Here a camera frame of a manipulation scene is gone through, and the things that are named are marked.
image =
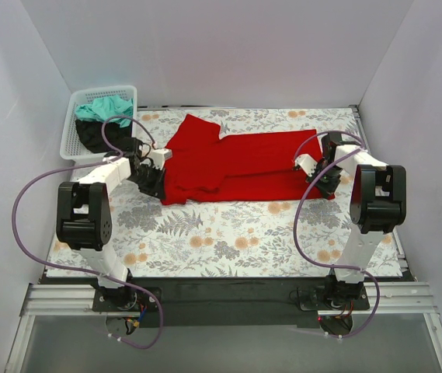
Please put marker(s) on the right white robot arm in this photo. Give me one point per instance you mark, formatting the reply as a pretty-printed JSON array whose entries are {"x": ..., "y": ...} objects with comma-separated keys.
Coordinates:
[{"x": 377, "y": 206}]

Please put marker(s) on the white plastic laundry basket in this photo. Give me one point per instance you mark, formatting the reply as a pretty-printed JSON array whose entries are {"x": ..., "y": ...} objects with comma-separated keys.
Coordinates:
[{"x": 71, "y": 148}]

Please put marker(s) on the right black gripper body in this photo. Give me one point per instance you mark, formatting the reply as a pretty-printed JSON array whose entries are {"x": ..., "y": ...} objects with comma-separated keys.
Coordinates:
[{"x": 322, "y": 177}]

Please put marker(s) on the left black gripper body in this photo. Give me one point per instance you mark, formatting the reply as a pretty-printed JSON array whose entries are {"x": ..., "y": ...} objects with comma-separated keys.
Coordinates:
[{"x": 155, "y": 183}]

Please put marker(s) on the aluminium frame rail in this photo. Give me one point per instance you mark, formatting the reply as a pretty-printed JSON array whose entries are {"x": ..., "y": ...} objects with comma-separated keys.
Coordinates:
[{"x": 77, "y": 299}]

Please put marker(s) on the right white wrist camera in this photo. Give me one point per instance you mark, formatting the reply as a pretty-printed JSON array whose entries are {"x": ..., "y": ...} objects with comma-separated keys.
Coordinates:
[{"x": 305, "y": 163}]

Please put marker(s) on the teal t shirt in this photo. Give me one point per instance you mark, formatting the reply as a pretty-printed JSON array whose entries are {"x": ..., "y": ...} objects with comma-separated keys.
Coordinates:
[{"x": 102, "y": 108}]

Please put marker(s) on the black t shirt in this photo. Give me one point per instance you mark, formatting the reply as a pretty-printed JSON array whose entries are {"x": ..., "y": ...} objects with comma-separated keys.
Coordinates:
[{"x": 90, "y": 135}]

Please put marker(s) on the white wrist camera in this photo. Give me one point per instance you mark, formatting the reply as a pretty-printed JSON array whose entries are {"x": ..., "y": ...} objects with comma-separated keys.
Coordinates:
[
  {"x": 159, "y": 157},
  {"x": 305, "y": 163}
]

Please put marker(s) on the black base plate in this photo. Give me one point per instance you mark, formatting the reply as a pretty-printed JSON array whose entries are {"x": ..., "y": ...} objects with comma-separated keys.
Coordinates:
[{"x": 233, "y": 301}]

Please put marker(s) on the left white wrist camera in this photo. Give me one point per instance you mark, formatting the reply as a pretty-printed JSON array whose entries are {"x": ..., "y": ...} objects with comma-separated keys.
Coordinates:
[{"x": 159, "y": 157}]

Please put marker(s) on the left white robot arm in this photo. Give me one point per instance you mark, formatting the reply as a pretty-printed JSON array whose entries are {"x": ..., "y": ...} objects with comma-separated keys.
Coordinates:
[{"x": 84, "y": 219}]

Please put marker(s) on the red t shirt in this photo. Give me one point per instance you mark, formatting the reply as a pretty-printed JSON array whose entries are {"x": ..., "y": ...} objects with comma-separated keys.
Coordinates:
[{"x": 206, "y": 167}]

